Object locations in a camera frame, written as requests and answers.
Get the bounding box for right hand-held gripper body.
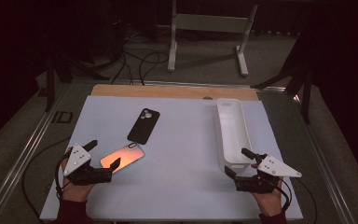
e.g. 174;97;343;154
234;154;302;194

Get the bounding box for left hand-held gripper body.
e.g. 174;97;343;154
62;144;114;187

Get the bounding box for iridescent phone case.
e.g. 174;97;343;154
100;142;145;174

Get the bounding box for white plastic storage bin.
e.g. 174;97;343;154
214;98;255;175

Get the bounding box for person's right hand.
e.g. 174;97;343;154
251;178;285;217

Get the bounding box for person's left hand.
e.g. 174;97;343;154
61;160;96;203

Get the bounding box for white table board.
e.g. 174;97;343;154
39;95;304;222

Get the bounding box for black metal stand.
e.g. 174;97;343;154
251;31;313;124

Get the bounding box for black floor bracket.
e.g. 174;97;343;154
50;110;75;124

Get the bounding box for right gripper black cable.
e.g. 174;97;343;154
276;176;319;217

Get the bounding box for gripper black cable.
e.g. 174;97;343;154
276;176;319;217
21;136;73;218

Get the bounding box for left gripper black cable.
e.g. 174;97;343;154
21;136;73;218

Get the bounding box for metal floor rail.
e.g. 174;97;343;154
0;83;70;224
115;78;287;93
293;93;356;224

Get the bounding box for black floor cables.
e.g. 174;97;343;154
45;52;110;112

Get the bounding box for black floor cable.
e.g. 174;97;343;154
138;50;170;86
110;49;135;85

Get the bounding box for white metal stand frame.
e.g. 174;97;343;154
167;0;259;77

